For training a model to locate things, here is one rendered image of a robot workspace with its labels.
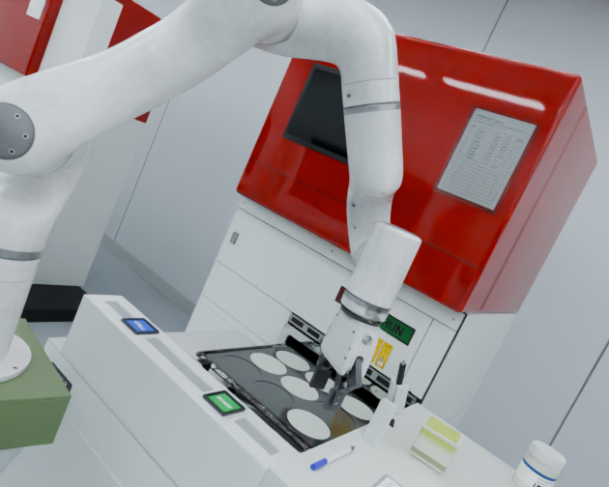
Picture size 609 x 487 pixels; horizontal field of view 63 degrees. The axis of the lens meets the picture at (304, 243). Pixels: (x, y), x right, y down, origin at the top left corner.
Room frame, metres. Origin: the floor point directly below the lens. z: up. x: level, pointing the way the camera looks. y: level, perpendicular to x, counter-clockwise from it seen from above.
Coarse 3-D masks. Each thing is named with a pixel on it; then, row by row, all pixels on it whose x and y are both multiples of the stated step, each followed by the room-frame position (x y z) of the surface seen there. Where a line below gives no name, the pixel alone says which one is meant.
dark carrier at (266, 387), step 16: (240, 352) 1.18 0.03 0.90; (256, 352) 1.22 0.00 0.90; (272, 352) 1.27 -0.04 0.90; (224, 368) 1.06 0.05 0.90; (240, 368) 1.09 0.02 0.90; (256, 368) 1.13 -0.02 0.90; (288, 368) 1.21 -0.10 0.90; (240, 384) 1.02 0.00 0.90; (256, 384) 1.05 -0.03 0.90; (272, 384) 1.09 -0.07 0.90; (272, 400) 1.01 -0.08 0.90; (288, 400) 1.05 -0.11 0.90; (304, 400) 1.08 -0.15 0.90; (320, 400) 1.11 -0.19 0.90; (320, 416) 1.03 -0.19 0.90; (336, 416) 1.07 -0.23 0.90; (352, 416) 1.10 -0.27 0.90; (336, 432) 1.00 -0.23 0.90
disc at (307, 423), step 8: (288, 416) 0.97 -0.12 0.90; (296, 416) 0.99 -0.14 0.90; (304, 416) 1.00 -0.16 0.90; (312, 416) 1.02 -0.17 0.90; (296, 424) 0.96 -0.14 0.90; (304, 424) 0.97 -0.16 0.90; (312, 424) 0.99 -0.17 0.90; (320, 424) 1.00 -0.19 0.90; (304, 432) 0.94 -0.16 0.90; (312, 432) 0.96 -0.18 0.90; (320, 432) 0.97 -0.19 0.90; (328, 432) 0.98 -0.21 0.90
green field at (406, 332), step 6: (390, 318) 1.29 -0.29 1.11; (384, 324) 1.29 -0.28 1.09; (390, 324) 1.28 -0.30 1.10; (396, 324) 1.27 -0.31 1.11; (402, 324) 1.26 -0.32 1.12; (390, 330) 1.28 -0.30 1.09; (396, 330) 1.27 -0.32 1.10; (402, 330) 1.26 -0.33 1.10; (408, 330) 1.25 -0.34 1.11; (396, 336) 1.26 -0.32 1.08; (402, 336) 1.26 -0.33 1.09; (408, 336) 1.25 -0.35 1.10
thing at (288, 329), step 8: (288, 328) 1.42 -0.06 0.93; (296, 328) 1.42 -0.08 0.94; (280, 336) 1.43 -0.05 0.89; (288, 336) 1.42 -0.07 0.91; (296, 336) 1.40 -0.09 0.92; (304, 336) 1.39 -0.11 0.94; (304, 344) 1.38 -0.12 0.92; (312, 344) 1.37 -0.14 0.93; (368, 384) 1.26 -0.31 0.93; (376, 384) 1.26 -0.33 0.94; (376, 392) 1.24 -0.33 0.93; (384, 392) 1.23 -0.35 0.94
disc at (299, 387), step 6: (282, 378) 1.14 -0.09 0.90; (288, 378) 1.16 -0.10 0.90; (294, 378) 1.17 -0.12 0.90; (282, 384) 1.11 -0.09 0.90; (288, 384) 1.13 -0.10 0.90; (294, 384) 1.14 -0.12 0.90; (300, 384) 1.15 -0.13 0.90; (306, 384) 1.17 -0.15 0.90; (288, 390) 1.09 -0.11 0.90; (294, 390) 1.10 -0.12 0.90; (300, 390) 1.12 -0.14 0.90; (306, 390) 1.13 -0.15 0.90; (312, 390) 1.15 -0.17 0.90; (300, 396) 1.09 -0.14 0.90; (306, 396) 1.10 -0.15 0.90; (312, 396) 1.12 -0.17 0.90
